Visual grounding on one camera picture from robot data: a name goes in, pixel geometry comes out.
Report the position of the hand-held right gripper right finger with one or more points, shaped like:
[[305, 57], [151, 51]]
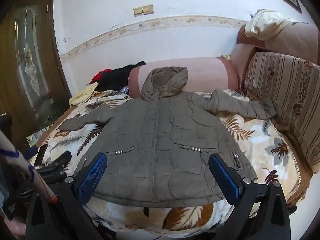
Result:
[[225, 180]]

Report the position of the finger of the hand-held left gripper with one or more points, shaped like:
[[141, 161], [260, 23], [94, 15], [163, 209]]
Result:
[[41, 155], [61, 160]]

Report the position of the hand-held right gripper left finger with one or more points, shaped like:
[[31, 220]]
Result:
[[92, 177]]

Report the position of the olive hooded puffer jacket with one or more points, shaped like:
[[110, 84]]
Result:
[[162, 142]]

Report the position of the leaf print blanket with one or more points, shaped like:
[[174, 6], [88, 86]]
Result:
[[262, 142]]

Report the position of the yellow patterned cloth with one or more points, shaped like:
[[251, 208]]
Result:
[[82, 95]]

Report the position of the wooden door with glass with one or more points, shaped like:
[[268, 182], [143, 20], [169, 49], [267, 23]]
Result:
[[25, 67]]

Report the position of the red clothing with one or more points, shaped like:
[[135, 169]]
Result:
[[100, 75]]

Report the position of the black clothing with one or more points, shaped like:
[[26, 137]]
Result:
[[117, 77]]

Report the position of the pink sofa backrest cushion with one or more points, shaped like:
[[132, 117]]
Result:
[[200, 75]]

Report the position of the cream floral cloth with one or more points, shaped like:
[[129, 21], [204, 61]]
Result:
[[265, 22]]

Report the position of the beige wall switch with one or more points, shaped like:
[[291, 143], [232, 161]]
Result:
[[138, 11], [148, 9]]

